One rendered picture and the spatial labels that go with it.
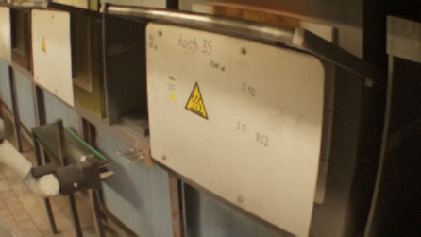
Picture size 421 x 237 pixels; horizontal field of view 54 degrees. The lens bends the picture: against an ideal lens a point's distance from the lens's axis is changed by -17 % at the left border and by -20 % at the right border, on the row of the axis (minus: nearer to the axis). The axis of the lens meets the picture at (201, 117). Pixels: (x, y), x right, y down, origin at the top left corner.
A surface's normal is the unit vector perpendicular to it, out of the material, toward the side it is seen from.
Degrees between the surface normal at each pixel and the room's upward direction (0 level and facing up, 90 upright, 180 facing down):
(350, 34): 90
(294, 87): 90
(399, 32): 90
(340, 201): 90
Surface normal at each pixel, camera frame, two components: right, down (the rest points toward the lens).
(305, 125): -0.79, 0.22
